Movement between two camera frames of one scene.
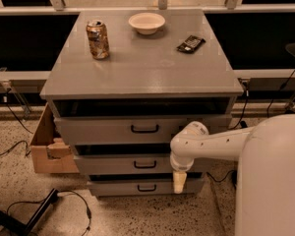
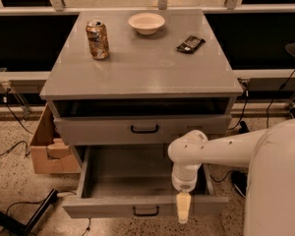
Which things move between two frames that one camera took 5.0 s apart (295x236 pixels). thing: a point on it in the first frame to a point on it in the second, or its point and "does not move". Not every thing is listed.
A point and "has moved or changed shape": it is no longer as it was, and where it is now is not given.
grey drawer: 132,164 has moved or changed shape
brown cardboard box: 51,153 does not move
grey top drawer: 131,130 does not move
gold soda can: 98,38 does not move
